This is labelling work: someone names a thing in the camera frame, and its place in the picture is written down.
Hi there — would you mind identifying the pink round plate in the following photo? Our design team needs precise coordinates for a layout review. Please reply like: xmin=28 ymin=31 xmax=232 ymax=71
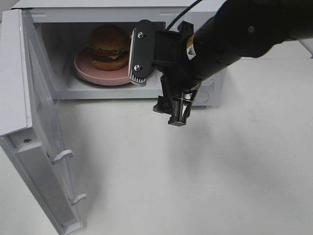
xmin=73 ymin=50 xmax=130 ymax=86

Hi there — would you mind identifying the white microwave door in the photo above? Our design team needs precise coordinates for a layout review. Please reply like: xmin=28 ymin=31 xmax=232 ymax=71
xmin=0 ymin=9 xmax=86 ymax=235

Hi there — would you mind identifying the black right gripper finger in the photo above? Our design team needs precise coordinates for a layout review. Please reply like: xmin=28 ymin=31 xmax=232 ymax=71
xmin=153 ymin=75 xmax=171 ymax=115
xmin=168 ymin=84 xmax=200 ymax=126

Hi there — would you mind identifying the round white door button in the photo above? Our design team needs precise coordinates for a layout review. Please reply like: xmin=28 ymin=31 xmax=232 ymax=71
xmin=195 ymin=91 xmax=210 ymax=103

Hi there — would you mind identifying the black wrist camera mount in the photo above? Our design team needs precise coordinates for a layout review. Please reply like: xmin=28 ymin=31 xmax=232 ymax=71
xmin=128 ymin=20 xmax=156 ymax=87

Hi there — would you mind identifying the burger with lettuce and cheese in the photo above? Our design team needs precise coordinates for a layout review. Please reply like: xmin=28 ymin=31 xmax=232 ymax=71
xmin=88 ymin=24 xmax=131 ymax=71

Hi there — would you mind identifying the glass microwave turntable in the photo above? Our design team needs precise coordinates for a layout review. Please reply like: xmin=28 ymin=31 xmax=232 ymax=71
xmin=72 ymin=66 xmax=130 ymax=87

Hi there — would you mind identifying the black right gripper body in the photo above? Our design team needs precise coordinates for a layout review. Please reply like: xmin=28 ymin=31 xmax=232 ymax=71
xmin=153 ymin=21 xmax=221 ymax=98

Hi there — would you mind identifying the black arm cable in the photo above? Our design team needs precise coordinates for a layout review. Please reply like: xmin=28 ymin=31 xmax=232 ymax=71
xmin=165 ymin=0 xmax=203 ymax=31

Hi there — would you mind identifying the white microwave oven body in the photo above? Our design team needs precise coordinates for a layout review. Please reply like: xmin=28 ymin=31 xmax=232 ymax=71
xmin=11 ymin=0 xmax=227 ymax=108

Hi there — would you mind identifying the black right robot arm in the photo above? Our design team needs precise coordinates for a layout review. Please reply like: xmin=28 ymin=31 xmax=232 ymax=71
xmin=153 ymin=0 xmax=313 ymax=126

